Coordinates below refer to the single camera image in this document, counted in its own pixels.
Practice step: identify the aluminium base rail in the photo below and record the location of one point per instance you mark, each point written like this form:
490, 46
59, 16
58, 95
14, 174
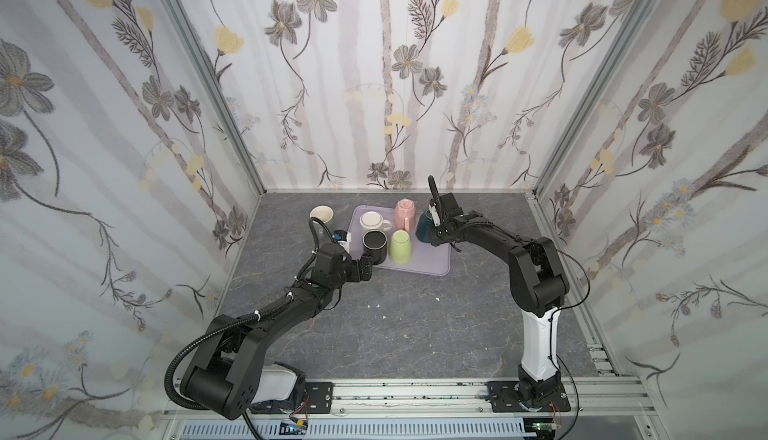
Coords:
471, 397

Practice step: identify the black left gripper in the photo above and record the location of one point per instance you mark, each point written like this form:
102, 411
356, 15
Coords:
363, 267

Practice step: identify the lavender plastic tray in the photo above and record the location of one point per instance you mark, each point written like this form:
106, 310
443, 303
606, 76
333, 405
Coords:
425, 259

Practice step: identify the black ceramic mug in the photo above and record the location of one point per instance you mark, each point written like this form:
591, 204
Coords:
375, 246

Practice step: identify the aluminium corner post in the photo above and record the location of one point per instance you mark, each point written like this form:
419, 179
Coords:
630, 29
205, 71

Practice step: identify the dark green ceramic mug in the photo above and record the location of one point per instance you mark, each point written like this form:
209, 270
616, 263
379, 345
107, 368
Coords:
423, 230

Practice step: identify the aluminium left corner post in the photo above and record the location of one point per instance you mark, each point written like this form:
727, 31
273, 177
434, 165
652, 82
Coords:
205, 71

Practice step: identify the light green ceramic mug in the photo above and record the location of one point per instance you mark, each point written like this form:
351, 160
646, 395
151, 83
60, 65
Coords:
400, 247

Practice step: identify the white slotted cable duct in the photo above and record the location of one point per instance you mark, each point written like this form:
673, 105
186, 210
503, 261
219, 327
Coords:
446, 428

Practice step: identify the small circuit board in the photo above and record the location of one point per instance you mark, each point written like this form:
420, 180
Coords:
293, 426

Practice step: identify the grey ceramic mug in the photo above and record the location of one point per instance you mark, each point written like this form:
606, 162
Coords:
323, 213

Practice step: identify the aluminium right corner post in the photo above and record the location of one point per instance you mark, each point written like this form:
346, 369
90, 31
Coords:
630, 29

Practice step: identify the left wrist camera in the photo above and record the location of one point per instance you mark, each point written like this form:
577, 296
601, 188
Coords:
342, 237

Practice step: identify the white ceramic mug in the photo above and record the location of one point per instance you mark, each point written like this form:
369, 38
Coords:
374, 221

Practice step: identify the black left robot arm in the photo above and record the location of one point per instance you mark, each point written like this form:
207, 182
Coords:
221, 370

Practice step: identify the pink ceramic mug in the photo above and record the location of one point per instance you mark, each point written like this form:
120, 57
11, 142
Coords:
405, 215

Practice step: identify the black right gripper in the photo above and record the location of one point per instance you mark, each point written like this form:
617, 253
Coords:
444, 218

